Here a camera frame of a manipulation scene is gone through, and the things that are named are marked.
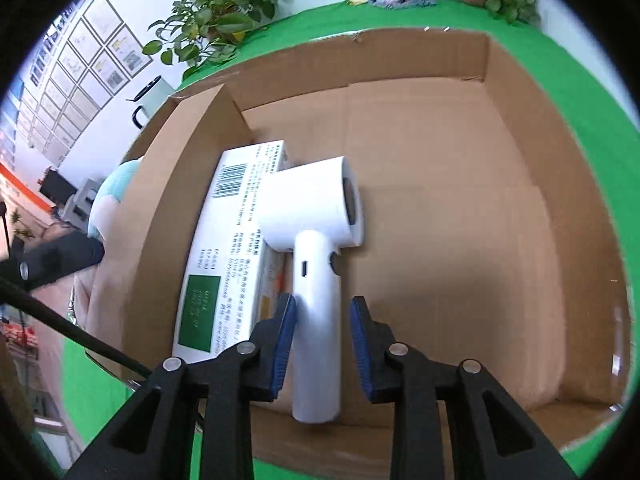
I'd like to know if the pink plush pig toy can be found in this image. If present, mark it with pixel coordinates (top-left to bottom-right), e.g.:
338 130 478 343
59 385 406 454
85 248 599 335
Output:
71 158 144 346

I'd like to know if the white green product box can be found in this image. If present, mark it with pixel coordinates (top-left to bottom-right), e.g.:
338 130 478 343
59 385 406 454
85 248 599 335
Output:
171 140 288 364

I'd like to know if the white handheld fan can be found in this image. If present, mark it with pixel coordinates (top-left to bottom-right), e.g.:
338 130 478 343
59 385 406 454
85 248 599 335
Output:
256 156 364 425

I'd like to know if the grey plastic stool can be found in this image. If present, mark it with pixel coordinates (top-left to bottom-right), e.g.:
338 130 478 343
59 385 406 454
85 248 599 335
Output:
61 179 101 232

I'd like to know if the black cabinet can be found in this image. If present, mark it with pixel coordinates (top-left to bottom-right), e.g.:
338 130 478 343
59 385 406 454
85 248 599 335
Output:
38 168 78 207

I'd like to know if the large open cardboard box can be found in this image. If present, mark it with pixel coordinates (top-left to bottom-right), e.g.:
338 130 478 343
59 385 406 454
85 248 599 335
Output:
87 28 630 479

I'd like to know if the white enamel mug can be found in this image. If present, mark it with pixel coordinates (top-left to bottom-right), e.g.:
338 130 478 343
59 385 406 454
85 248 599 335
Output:
129 75 175 130

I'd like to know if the framed certificate lower right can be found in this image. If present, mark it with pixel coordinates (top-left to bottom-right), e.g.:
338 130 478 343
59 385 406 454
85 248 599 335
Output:
106 24 152 77

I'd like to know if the framed certificate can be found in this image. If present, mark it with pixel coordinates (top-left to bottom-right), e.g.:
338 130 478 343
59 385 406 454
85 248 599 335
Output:
82 0 124 44
106 24 152 77

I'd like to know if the framed certificate upper right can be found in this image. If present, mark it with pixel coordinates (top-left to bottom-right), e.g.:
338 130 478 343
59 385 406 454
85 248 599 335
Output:
82 0 124 44

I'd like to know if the left potted green plant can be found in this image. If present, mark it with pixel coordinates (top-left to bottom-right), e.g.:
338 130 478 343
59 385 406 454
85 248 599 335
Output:
142 0 292 79

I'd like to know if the patterned tissue pack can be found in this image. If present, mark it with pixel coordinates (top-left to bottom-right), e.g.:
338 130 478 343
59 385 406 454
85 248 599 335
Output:
368 0 437 10

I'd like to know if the black cable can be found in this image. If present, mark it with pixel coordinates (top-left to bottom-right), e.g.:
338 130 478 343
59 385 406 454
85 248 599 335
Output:
0 274 154 380

